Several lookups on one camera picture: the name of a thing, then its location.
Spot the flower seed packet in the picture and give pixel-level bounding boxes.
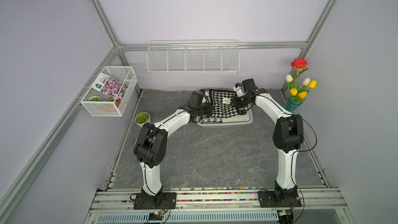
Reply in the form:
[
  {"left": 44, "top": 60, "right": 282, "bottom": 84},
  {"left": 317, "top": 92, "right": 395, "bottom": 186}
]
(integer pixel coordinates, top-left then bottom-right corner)
[{"left": 91, "top": 73, "right": 128, "bottom": 101}]

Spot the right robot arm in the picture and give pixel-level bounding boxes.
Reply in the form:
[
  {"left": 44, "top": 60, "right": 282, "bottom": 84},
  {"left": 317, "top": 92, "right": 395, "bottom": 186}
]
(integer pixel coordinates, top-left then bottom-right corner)
[{"left": 231, "top": 79, "right": 304, "bottom": 202}]

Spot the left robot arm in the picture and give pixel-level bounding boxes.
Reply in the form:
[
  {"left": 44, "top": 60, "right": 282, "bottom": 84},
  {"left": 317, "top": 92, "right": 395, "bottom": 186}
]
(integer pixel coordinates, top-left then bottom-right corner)
[{"left": 134, "top": 90, "right": 211, "bottom": 203}]

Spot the houndstooth scarf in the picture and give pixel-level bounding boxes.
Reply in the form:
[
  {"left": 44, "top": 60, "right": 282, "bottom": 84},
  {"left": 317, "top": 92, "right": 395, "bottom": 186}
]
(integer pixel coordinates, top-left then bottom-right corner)
[{"left": 208, "top": 89, "right": 239, "bottom": 118}]

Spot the small potted green plant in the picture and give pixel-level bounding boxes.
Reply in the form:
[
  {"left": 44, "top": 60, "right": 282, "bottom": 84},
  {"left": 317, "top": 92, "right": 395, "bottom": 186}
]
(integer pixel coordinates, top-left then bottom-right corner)
[{"left": 134, "top": 112, "right": 151, "bottom": 128}]

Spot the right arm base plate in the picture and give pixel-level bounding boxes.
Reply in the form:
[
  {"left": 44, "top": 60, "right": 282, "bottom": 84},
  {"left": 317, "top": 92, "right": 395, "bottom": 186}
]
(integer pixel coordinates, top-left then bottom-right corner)
[{"left": 258, "top": 190, "right": 302, "bottom": 208}]

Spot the white plastic basket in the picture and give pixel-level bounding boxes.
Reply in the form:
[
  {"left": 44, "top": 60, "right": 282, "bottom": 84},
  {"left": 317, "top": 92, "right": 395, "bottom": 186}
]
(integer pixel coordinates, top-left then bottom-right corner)
[{"left": 197, "top": 110, "right": 253, "bottom": 129}]

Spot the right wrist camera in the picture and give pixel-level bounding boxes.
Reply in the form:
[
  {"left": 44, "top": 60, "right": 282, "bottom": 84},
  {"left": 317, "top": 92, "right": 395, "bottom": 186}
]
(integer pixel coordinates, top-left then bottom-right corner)
[{"left": 233, "top": 83, "right": 245, "bottom": 97}]

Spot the white wire side basket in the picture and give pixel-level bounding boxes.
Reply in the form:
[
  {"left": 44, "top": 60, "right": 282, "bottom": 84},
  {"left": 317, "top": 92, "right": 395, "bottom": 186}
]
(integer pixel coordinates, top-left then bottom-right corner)
[{"left": 80, "top": 66, "right": 137, "bottom": 117}]

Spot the white wire wall shelf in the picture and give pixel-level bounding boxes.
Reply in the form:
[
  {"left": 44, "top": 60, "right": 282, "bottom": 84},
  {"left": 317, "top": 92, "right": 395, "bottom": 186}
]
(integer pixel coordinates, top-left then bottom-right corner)
[{"left": 146, "top": 40, "right": 240, "bottom": 74}]

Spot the glass vase with flowers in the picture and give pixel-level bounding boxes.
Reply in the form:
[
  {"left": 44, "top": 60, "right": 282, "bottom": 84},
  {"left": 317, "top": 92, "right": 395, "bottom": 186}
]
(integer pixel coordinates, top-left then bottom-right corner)
[{"left": 285, "top": 58, "right": 318, "bottom": 114}]

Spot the black white patterned scarf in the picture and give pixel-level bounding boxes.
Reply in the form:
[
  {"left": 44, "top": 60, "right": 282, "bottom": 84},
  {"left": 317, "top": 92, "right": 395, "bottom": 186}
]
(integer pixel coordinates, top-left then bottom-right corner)
[{"left": 199, "top": 112, "right": 250, "bottom": 123}]

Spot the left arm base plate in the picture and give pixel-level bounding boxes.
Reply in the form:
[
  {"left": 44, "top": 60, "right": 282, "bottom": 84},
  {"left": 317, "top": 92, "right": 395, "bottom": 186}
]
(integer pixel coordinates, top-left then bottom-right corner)
[{"left": 133, "top": 192, "right": 177, "bottom": 210}]

